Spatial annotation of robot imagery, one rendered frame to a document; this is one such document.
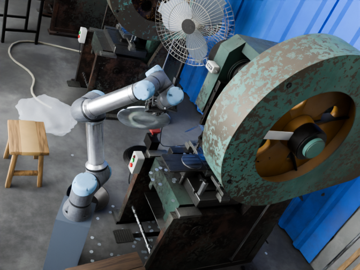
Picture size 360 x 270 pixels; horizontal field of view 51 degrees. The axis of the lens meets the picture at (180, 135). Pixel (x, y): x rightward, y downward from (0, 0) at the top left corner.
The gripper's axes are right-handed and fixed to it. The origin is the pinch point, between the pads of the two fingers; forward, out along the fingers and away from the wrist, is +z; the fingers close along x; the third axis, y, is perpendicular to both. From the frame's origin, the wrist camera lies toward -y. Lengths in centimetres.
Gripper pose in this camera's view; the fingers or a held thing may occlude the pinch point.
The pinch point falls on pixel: (152, 110)
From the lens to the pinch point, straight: 196.4
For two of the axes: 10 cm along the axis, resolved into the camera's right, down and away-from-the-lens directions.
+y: -9.0, -1.1, -4.2
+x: -0.5, 9.9, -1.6
